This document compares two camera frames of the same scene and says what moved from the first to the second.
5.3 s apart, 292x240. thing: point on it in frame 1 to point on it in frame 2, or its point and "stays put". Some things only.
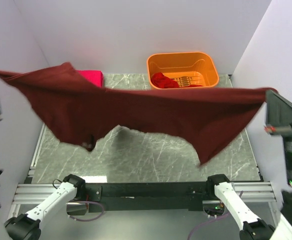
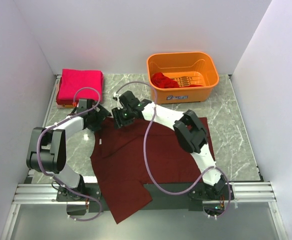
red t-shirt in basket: (158, 81) stays put
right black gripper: (280, 112) to (118, 120)
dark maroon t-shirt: (208, 121) to (125, 158)
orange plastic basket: (172, 70) stays put
